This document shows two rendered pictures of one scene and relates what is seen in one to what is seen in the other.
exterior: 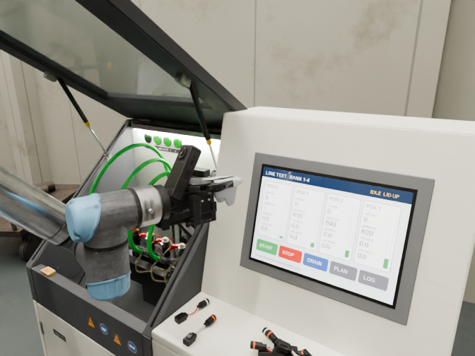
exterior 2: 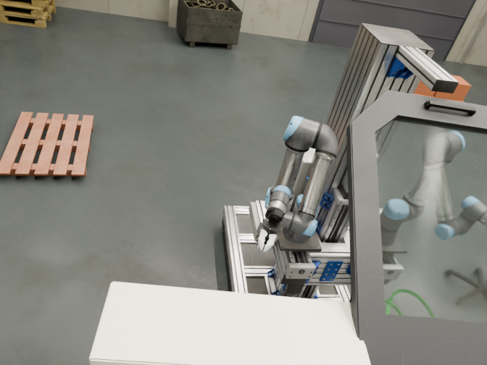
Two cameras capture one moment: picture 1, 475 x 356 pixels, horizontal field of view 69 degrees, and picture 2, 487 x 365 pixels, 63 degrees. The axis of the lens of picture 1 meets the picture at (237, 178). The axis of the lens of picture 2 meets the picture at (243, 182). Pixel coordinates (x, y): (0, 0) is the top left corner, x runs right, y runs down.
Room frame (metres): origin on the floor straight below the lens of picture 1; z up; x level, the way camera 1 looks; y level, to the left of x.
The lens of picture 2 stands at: (1.37, -0.76, 2.48)
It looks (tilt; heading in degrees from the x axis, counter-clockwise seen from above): 38 degrees down; 137
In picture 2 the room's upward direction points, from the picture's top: 13 degrees clockwise
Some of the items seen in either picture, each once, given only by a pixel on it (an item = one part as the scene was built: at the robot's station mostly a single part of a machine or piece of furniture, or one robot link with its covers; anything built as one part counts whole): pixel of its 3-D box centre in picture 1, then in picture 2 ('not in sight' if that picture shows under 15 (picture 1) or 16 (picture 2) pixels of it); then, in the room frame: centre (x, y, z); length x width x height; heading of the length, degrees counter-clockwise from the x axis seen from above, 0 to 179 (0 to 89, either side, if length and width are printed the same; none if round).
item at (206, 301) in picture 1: (192, 310); not in sight; (0.88, 0.13, 0.99); 0.12 x 0.02 x 0.02; 137
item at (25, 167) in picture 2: not in sight; (51, 145); (-2.12, -0.11, 0.05); 1.05 x 0.75 x 0.10; 154
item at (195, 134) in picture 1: (178, 131); not in sight; (1.43, 0.24, 1.43); 0.54 x 0.03 x 0.02; 56
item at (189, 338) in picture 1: (200, 328); not in sight; (0.80, 0.10, 0.99); 0.12 x 0.02 x 0.02; 145
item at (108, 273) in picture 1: (104, 261); (278, 216); (0.57, 0.25, 1.34); 0.11 x 0.08 x 0.11; 38
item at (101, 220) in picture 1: (103, 216); (280, 199); (0.56, 0.23, 1.44); 0.11 x 0.08 x 0.09; 128
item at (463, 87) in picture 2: not in sight; (426, 82); (-1.68, 5.72, 0.21); 1.14 x 0.78 x 0.41; 60
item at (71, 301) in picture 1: (87, 312); not in sight; (1.02, 0.52, 0.87); 0.62 x 0.04 x 0.16; 56
